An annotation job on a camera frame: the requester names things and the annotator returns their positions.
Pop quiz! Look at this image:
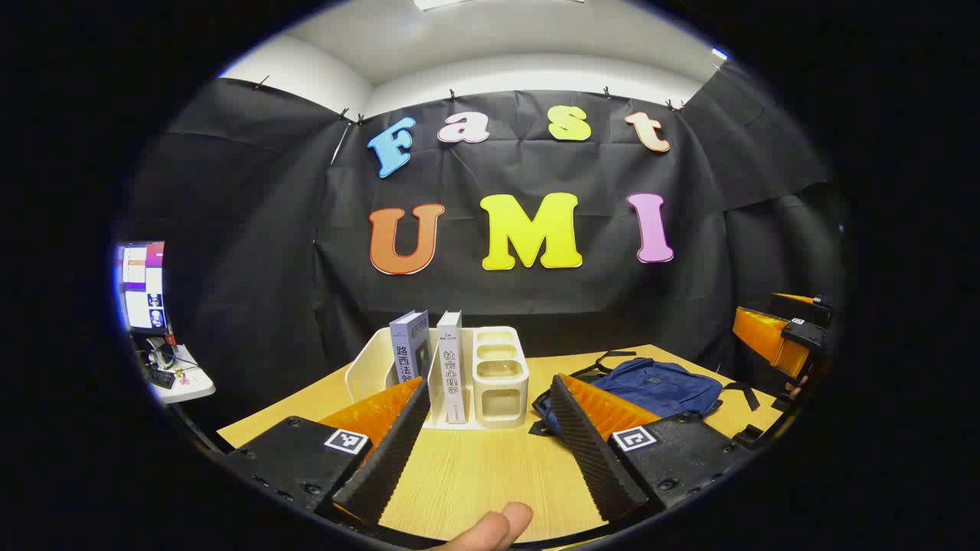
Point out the white side table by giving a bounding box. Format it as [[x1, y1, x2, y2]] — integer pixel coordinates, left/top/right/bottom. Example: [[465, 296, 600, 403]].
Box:
[[144, 343, 217, 406]]

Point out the white book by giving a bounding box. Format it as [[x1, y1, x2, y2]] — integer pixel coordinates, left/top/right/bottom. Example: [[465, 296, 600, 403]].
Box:
[[436, 310, 466, 424]]

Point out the purple-blue book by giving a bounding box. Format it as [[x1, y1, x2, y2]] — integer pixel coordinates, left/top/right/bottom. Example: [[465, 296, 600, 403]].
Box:
[[389, 309, 433, 391]]

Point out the ceiling light panel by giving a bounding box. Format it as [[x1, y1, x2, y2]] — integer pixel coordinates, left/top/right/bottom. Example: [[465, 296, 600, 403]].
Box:
[[413, 0, 586, 11]]

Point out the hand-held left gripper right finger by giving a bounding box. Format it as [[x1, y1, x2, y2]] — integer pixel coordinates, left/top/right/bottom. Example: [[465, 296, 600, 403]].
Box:
[[549, 373, 766, 525]]

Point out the blue schoolbag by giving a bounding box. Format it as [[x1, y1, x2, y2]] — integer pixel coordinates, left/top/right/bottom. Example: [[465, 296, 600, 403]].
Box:
[[530, 350, 760, 437]]

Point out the cream plastic bookshelf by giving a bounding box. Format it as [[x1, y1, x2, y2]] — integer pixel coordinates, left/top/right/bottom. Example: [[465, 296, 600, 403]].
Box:
[[345, 325, 531, 431]]

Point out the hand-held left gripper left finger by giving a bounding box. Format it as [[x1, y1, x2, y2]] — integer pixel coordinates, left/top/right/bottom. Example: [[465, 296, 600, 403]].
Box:
[[220, 377, 433, 530]]

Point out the computer monitor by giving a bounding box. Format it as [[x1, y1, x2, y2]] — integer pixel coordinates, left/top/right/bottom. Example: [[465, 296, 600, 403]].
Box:
[[115, 240, 167, 335]]

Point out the black backdrop cloth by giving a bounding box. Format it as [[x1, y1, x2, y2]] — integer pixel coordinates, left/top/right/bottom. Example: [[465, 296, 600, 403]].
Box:
[[122, 60, 849, 433]]

